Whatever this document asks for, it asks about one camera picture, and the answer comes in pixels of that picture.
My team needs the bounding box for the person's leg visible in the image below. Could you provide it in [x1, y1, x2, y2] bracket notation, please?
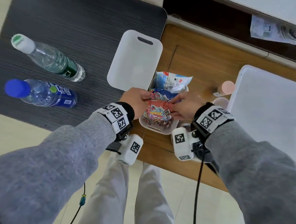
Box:
[77, 153, 132, 224]
[134, 162, 180, 224]

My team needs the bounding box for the light blue white packet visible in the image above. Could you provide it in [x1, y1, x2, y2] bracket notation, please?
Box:
[154, 71, 194, 94]

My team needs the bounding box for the black right tracker cable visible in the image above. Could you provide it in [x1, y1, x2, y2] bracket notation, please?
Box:
[192, 148, 206, 224]

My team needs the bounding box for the green cap water bottle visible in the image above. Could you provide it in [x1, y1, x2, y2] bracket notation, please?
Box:
[9, 33, 88, 83]

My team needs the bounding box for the pile of candies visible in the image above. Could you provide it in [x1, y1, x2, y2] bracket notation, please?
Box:
[141, 116, 174, 130]

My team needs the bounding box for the white plastic basket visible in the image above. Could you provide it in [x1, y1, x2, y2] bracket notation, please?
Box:
[106, 28, 165, 94]
[138, 76, 190, 136]

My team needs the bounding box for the clear plastic cup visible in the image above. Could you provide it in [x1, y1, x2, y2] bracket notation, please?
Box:
[211, 96, 230, 109]

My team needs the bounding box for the person's left forearm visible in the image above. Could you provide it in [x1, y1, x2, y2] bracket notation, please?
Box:
[0, 105, 118, 224]

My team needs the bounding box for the printed paper sheet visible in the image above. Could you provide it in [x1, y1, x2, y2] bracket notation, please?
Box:
[249, 14, 294, 44]

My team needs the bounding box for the large white tray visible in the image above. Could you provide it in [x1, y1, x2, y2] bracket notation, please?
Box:
[222, 63, 296, 168]

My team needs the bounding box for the person's right forearm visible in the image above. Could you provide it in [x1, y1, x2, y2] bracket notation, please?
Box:
[200, 118, 296, 224]

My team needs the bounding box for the blue cap water bottle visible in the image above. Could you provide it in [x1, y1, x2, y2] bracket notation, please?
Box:
[3, 78, 79, 110]

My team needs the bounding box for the white marker wrist tracker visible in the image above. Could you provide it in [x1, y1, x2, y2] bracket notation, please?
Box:
[92, 100, 147, 167]
[169, 100, 237, 164]

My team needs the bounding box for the dark blue snack packet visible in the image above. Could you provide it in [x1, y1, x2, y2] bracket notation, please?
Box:
[148, 87, 180, 103]

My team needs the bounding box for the steel kettle with black lid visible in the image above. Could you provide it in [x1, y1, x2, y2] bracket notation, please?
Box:
[169, 122, 223, 174]

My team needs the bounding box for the white marker right wrist tracker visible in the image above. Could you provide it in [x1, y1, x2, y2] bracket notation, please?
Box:
[169, 100, 237, 164]

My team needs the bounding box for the person's left leg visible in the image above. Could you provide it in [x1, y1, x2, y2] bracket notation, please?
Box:
[77, 153, 132, 224]

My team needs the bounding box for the red snack packet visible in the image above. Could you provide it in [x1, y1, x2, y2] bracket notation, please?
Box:
[141, 98, 180, 129]

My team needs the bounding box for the small pink capped bottle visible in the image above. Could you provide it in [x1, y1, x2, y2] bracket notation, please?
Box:
[212, 79, 237, 99]

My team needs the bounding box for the person's left hand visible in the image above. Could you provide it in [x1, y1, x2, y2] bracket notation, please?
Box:
[118, 86, 152, 121]

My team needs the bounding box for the person's right leg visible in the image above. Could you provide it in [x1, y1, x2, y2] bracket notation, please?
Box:
[134, 162, 180, 224]

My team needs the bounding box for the white marker left wrist tracker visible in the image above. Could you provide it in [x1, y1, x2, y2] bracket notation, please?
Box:
[92, 100, 147, 167]

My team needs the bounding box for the person's right hand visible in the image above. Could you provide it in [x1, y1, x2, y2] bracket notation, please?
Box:
[169, 91, 207, 122]

